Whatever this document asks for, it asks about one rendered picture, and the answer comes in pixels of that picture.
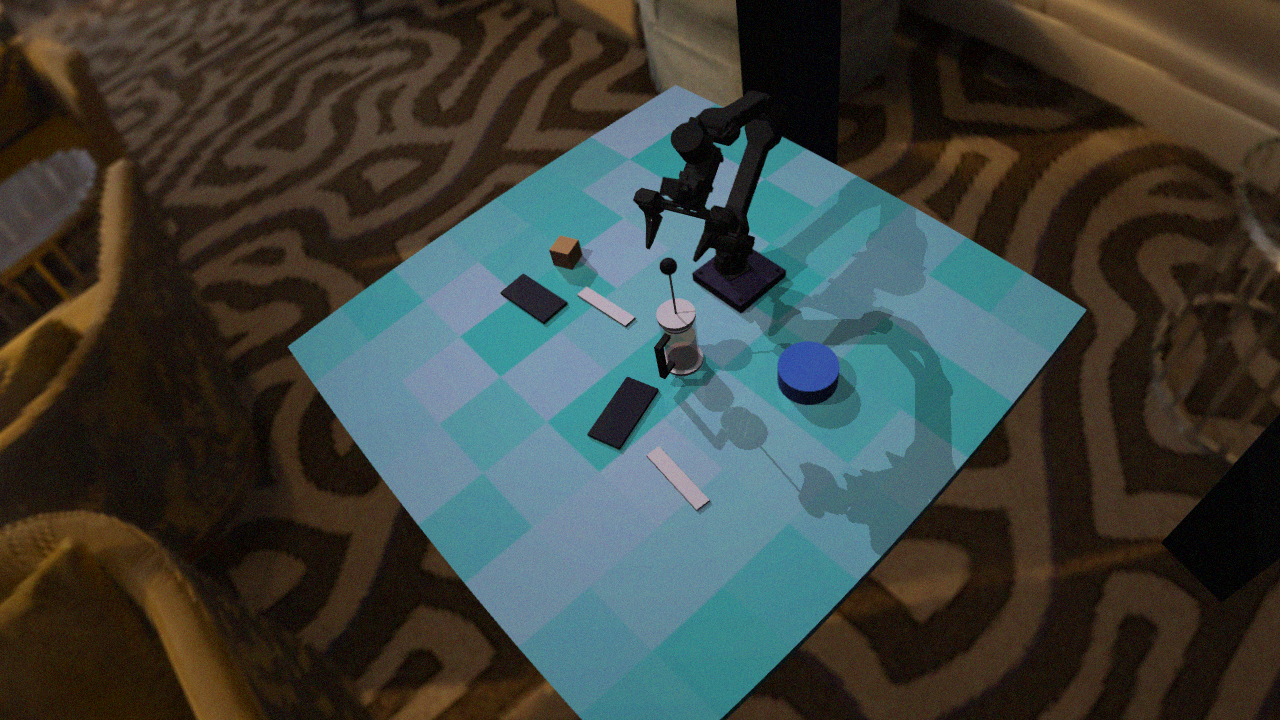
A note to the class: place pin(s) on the blue short cylinder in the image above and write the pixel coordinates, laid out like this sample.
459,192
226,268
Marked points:
807,372

